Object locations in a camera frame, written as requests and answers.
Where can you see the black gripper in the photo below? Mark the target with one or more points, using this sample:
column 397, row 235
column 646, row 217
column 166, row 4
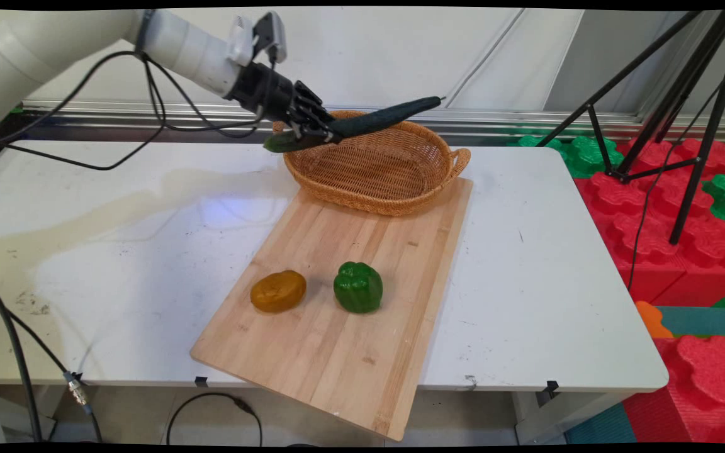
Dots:
column 262, row 91

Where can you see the long dark green cucumber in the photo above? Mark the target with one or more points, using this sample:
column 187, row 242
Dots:
column 387, row 116

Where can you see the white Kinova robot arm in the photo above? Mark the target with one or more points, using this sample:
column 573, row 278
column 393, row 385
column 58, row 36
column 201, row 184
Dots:
column 54, row 44

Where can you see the oval wicker basket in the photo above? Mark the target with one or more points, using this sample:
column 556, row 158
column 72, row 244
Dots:
column 369, row 170

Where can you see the green bell pepper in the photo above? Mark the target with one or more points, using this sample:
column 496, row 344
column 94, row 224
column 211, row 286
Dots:
column 357, row 288

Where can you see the yellow-brown potato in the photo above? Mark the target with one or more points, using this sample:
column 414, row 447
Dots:
column 278, row 291

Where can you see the wooden cutting board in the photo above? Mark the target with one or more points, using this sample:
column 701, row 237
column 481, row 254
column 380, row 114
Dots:
column 337, row 352

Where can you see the black tape strip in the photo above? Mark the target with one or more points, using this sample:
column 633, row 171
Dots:
column 201, row 381
column 552, row 388
column 78, row 379

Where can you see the large red foam block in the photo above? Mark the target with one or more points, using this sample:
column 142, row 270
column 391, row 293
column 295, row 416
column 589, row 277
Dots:
column 702, row 390
column 652, row 251

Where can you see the white table leg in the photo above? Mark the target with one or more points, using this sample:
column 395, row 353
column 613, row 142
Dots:
column 564, row 415

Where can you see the orange foam piece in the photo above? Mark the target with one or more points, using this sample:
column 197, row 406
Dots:
column 651, row 321

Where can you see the black tripod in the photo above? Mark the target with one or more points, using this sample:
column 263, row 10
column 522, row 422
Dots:
column 708, row 132

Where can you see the teal foam mat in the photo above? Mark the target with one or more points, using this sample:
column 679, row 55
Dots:
column 601, row 428

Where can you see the teal foam block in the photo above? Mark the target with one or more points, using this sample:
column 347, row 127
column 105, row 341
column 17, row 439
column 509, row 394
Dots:
column 702, row 321

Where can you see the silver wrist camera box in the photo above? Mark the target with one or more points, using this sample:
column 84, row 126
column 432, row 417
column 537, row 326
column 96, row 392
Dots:
column 274, row 34

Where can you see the aluminium wall rail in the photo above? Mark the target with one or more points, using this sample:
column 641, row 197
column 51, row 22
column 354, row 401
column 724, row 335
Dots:
column 526, row 119

